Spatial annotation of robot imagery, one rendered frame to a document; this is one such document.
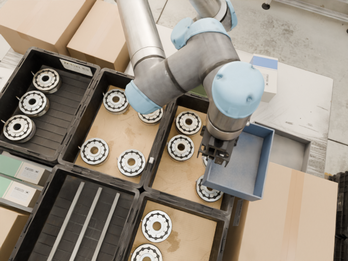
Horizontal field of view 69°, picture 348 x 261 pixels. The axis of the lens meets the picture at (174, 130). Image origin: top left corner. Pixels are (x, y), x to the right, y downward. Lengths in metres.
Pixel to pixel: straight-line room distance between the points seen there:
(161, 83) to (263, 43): 2.11
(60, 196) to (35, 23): 0.73
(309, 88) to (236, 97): 1.12
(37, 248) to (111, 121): 0.50
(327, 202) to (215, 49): 0.77
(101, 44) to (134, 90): 0.73
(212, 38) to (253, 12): 2.30
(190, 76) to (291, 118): 0.95
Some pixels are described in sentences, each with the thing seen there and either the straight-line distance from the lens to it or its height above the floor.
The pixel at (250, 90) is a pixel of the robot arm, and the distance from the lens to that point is 0.38.
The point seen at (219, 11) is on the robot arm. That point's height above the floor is 1.10.
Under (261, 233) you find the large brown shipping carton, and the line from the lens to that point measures 0.94.
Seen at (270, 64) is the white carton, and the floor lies 0.79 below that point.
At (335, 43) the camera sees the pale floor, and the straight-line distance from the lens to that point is 2.87.
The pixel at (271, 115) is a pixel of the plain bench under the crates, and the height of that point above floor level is 0.70.
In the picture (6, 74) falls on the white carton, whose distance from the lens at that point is 1.22.
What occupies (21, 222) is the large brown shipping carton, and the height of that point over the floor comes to 0.85.
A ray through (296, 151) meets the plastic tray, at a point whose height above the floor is 0.70.
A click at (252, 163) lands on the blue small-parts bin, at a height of 1.07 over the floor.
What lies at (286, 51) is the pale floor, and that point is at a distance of 2.56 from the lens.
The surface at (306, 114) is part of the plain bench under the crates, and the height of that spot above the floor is 0.70.
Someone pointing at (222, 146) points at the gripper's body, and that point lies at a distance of 0.50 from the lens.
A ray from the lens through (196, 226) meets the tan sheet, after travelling 0.96.
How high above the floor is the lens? 1.78
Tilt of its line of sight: 69 degrees down
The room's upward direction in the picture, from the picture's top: 11 degrees clockwise
